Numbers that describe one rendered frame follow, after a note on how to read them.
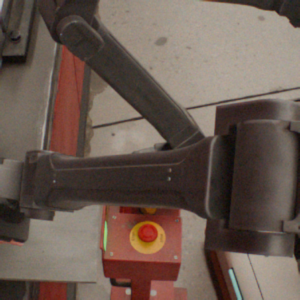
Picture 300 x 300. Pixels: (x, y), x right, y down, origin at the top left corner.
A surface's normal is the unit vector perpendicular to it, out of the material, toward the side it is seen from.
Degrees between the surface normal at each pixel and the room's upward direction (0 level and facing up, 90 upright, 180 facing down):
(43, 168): 58
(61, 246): 0
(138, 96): 81
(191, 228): 0
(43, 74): 0
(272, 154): 28
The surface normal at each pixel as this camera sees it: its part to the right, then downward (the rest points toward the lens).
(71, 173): -0.81, -0.15
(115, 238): 0.03, -0.53
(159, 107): 0.43, 0.65
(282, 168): 0.04, -0.13
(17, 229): 0.48, -0.45
